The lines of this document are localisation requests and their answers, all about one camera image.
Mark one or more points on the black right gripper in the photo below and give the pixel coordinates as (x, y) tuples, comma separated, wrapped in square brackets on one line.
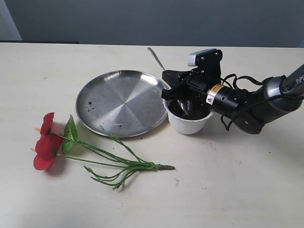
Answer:
[(221, 95)]

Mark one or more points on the metal spoon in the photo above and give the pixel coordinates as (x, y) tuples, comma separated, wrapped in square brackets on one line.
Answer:
[(185, 105)]

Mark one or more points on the red artificial flower stem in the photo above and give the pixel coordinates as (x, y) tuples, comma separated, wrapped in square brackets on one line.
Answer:
[(52, 144)]

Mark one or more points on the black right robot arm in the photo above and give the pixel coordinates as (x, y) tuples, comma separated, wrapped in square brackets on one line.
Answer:
[(249, 111)]

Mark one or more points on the white plastic flower pot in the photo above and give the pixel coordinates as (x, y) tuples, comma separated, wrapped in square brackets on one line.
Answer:
[(185, 126)]

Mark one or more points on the round steel plate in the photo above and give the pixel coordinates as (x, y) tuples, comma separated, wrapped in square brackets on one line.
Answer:
[(126, 103)]

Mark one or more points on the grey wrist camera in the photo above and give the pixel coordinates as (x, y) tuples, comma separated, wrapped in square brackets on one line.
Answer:
[(207, 59)]

